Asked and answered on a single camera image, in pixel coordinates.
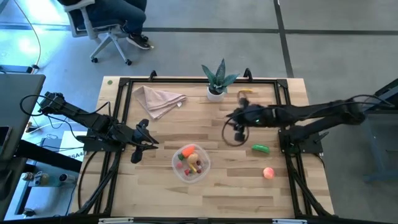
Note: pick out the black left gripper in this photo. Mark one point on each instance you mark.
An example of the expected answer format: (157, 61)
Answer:
(130, 137)

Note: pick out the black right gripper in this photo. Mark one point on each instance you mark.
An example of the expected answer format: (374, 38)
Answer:
(255, 115)

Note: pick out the green toy pea pod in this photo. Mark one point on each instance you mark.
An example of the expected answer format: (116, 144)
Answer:
(260, 148)

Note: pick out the pink round toy fruit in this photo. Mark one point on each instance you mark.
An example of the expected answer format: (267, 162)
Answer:
(179, 165)

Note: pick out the orange toy carrot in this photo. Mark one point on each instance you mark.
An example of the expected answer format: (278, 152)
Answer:
(188, 151)

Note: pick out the small yellow toy pepper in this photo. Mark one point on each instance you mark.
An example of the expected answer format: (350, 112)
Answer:
(193, 168)

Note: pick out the pink toy peach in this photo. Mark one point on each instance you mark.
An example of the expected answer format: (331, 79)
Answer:
(268, 173)

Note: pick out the clear plastic tupperware container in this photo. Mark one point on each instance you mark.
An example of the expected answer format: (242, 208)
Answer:
(205, 177)

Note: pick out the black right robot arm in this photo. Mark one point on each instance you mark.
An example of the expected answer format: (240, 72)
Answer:
(311, 112)

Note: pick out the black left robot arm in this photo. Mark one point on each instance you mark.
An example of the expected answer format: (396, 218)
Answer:
(77, 112)

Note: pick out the yellow toy banana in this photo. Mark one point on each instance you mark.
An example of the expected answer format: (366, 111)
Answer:
(247, 91)

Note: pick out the white plant pot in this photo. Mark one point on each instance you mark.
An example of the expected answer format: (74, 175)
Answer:
(215, 96)

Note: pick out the beige folded cloth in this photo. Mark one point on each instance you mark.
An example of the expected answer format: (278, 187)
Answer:
(157, 101)

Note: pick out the green potted plant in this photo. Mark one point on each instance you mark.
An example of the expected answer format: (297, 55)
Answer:
(219, 77)

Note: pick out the white printed box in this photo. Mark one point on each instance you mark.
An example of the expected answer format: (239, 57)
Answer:
(71, 143)

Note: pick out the black desk leg beam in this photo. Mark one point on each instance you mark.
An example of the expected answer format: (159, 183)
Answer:
(46, 155)

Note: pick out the small bottle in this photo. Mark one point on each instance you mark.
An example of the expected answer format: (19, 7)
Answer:
(40, 179)

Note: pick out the white office chair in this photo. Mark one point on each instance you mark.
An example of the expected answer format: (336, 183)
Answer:
(107, 39)

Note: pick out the grey desk top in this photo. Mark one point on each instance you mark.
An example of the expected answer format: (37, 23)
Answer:
(18, 124)

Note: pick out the seated person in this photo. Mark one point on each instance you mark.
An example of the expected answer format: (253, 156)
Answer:
(124, 12)

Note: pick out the black frame foot bracket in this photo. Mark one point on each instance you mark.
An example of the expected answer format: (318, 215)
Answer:
(247, 74)
(152, 75)

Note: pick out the black aluminium table frame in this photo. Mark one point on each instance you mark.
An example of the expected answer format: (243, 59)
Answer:
(199, 80)

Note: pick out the small white camera device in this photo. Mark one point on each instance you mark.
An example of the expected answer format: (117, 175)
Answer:
(66, 178)

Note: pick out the white edge bracket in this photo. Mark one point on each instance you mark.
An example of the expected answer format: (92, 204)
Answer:
(289, 221)
(115, 221)

